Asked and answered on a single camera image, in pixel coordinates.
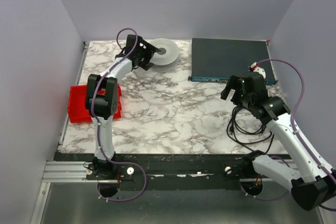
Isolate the white cable spool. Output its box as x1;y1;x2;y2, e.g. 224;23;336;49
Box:
149;38;180;72

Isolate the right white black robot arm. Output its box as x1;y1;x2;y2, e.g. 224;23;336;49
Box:
220;72;335;211

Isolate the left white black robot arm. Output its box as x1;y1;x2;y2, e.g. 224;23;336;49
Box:
85;35;161;174

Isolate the red plastic bin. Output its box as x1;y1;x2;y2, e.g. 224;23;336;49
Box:
68;83;124;124

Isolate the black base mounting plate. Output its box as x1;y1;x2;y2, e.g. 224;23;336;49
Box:
52;152;295;190

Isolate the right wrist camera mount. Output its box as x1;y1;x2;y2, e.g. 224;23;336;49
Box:
249;62;266;79

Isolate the blue network switch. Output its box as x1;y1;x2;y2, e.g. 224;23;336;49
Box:
188;38;269;83

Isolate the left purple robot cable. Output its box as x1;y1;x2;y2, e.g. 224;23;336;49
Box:
85;28;148;203

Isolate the black coiled cable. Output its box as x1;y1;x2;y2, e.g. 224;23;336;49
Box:
226;105;275;154

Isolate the aluminium extrusion rail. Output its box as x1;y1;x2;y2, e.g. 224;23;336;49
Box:
41;161;86;183

